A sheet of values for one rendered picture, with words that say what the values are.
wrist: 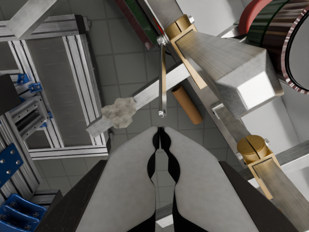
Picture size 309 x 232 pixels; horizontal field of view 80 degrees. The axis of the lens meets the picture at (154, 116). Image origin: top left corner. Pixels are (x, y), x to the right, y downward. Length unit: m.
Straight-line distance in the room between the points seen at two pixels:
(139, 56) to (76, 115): 0.54
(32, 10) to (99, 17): 0.85
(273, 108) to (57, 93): 1.08
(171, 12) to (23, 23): 0.32
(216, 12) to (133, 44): 0.71
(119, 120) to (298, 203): 0.34
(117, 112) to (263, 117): 0.56
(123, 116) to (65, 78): 0.80
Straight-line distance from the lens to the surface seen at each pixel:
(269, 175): 0.38
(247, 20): 0.36
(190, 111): 1.30
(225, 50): 0.17
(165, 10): 0.53
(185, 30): 0.37
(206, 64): 0.16
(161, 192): 1.90
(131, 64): 1.27
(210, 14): 0.63
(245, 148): 0.39
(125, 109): 0.41
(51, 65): 1.19
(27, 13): 0.46
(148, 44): 0.54
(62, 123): 1.31
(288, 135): 0.90
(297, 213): 0.34
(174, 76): 0.39
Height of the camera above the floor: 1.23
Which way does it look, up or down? 63 degrees down
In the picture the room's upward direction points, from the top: 180 degrees counter-clockwise
